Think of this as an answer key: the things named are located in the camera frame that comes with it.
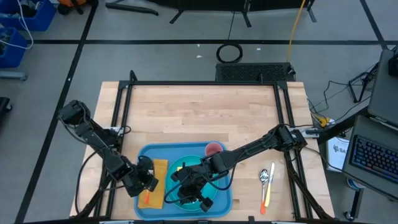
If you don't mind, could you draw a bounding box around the spoon with orange handle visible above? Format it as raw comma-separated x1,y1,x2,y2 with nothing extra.
259,168,270,215

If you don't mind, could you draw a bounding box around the grey floor bar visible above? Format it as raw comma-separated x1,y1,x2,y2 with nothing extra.
0,70,29,82

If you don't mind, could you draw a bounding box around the blue plastic tray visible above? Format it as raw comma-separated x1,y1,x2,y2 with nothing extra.
134,141,234,221

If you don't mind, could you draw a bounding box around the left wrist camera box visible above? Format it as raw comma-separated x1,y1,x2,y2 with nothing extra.
125,175,146,198

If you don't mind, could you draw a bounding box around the black perforated computer case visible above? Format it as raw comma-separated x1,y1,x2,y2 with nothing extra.
215,62,297,83

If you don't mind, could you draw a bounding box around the white printed paper sheet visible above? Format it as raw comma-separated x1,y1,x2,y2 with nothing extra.
326,136,351,174

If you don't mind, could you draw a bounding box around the teal plate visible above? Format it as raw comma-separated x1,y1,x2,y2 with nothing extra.
164,154,219,213

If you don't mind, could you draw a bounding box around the orange black bag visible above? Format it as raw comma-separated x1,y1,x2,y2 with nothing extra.
57,0,94,16

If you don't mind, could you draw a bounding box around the pink plastic cup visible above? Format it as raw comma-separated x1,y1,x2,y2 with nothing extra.
204,141,226,158

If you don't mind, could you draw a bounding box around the workstation monitor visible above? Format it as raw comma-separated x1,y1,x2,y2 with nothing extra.
367,49,398,128

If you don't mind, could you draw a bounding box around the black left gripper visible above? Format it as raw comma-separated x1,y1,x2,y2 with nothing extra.
132,157,159,192

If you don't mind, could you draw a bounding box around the yellow hanging cable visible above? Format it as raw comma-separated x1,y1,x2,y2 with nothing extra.
285,0,308,63

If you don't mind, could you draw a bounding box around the coiled black cable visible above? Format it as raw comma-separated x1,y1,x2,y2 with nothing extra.
216,42,244,64

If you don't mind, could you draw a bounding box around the white cable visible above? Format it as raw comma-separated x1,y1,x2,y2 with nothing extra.
0,0,35,50

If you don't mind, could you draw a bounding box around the black partition screen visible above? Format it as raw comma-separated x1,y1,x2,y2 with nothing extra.
146,0,318,29

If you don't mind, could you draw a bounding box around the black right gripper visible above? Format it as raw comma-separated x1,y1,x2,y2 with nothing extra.
170,164,208,207

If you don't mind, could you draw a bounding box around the black aluminium table frame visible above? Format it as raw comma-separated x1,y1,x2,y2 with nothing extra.
70,70,336,224

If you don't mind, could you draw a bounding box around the light blue ribbed bowl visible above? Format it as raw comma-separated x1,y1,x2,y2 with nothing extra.
174,164,210,203

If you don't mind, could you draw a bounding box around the grey workstation shelf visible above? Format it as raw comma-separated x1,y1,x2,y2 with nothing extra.
341,114,398,200

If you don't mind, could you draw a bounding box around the blue storage bin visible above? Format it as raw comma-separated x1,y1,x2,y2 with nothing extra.
0,0,58,32
0,26,30,69

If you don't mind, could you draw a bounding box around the black stand foot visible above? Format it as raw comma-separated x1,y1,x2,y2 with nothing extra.
104,1,160,17

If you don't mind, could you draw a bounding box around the knife with yellow handle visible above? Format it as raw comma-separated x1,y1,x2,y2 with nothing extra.
264,161,276,208

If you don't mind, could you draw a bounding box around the orange cloth napkin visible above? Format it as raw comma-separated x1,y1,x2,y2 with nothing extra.
137,158,169,210

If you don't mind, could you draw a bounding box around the backlit keyboard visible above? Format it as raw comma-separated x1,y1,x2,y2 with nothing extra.
349,134,398,185

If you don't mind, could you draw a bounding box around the yellow cable plug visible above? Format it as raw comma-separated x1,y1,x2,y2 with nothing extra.
312,113,331,128

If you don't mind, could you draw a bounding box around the black chair base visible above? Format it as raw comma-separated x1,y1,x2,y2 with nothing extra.
0,96,13,113

